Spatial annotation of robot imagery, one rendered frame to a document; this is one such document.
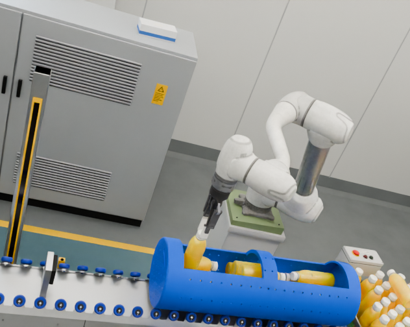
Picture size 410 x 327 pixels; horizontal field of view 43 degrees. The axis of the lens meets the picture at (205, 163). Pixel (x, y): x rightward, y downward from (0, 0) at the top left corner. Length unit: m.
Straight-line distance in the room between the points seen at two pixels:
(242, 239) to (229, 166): 1.04
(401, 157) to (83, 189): 3.37
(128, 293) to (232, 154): 0.82
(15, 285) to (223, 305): 0.82
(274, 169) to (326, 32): 3.16
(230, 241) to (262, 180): 1.06
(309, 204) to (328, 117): 0.58
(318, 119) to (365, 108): 3.09
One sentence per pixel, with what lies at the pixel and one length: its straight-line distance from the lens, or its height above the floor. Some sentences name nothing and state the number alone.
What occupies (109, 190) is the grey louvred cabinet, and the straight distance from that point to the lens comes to 3.80.
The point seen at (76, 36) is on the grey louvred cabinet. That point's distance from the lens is 3.29.
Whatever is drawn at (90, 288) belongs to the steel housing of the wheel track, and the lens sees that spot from 2.23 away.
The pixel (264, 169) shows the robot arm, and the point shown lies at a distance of 1.75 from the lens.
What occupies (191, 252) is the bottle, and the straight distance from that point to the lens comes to 2.03.
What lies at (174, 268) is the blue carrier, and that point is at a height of 1.20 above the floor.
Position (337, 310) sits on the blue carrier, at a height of 1.13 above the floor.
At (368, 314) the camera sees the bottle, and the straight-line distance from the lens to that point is 2.56.
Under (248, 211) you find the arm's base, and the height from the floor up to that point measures 1.06.
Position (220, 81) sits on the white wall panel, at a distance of 4.78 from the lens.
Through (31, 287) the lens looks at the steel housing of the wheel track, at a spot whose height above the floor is 0.93.
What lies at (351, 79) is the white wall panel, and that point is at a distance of 5.07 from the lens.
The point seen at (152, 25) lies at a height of 1.52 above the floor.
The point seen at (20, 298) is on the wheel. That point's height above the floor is 0.97.
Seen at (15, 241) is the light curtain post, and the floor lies 0.88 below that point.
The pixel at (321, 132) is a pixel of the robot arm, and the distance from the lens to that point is 2.20.
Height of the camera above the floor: 2.54
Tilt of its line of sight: 30 degrees down
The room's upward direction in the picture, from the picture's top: 21 degrees clockwise
